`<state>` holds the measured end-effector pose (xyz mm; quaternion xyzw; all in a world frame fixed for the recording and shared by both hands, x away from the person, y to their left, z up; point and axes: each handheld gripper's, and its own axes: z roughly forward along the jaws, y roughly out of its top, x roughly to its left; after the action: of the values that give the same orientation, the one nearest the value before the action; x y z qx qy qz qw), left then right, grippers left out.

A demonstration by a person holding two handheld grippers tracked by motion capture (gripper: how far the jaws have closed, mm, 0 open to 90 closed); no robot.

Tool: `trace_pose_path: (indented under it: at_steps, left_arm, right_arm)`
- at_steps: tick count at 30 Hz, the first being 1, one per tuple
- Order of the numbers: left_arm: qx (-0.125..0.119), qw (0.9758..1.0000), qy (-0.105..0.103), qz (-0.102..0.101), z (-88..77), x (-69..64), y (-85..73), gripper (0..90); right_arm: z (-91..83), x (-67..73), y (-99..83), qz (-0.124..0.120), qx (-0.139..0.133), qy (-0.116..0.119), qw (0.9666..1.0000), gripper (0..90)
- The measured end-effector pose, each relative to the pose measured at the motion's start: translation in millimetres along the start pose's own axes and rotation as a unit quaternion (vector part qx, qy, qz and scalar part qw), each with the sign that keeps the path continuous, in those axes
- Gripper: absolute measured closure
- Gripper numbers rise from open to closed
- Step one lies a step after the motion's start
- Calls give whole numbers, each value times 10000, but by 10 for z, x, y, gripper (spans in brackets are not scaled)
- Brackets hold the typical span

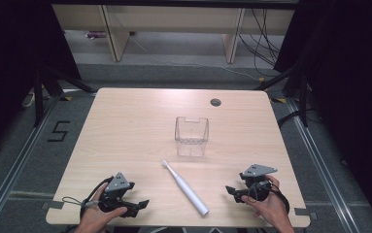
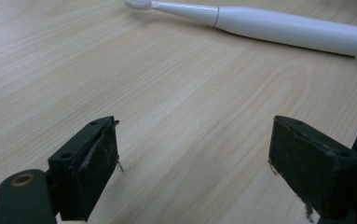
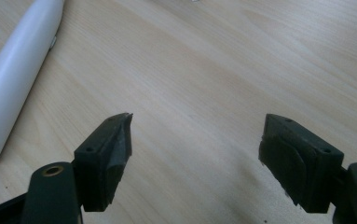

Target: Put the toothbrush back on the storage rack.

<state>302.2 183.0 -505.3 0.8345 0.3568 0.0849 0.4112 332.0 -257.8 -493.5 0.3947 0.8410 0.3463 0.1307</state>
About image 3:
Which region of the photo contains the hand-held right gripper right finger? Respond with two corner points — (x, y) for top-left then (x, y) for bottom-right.
(258, 113), (345, 215)

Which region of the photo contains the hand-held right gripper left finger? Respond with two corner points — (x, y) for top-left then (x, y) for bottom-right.
(73, 112), (134, 213)

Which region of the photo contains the white rounded bar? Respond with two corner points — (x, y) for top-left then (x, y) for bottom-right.
(0, 0), (65, 165)

